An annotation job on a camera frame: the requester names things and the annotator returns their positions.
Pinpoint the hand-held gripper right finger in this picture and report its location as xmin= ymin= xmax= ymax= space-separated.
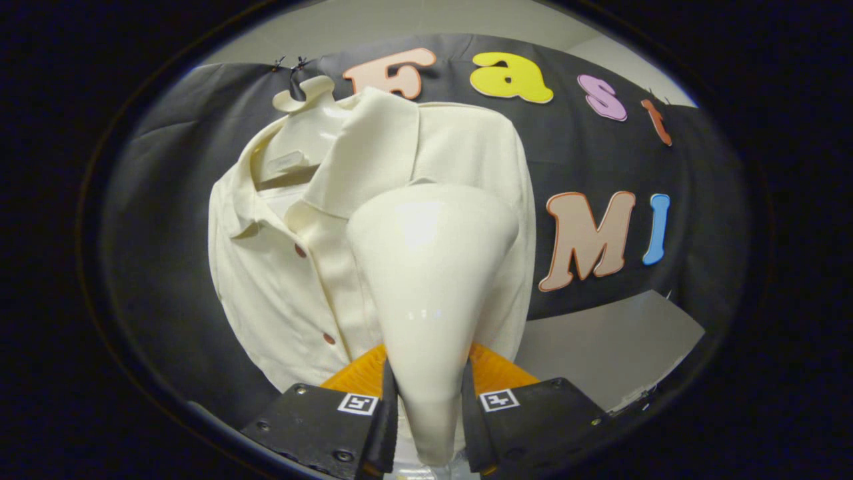
xmin=461 ymin=341 xmax=610 ymax=475

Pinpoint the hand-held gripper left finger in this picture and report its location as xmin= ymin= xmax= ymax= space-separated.
xmin=240 ymin=343 xmax=399 ymax=479

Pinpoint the cream button-up shirt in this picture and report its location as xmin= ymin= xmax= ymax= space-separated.
xmin=208 ymin=87 xmax=537 ymax=394

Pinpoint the cream plastic clothes hanger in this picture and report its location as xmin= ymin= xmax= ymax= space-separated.
xmin=272 ymin=75 xmax=354 ymax=184

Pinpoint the grey and white cabinet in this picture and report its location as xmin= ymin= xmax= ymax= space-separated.
xmin=513 ymin=290 xmax=706 ymax=414

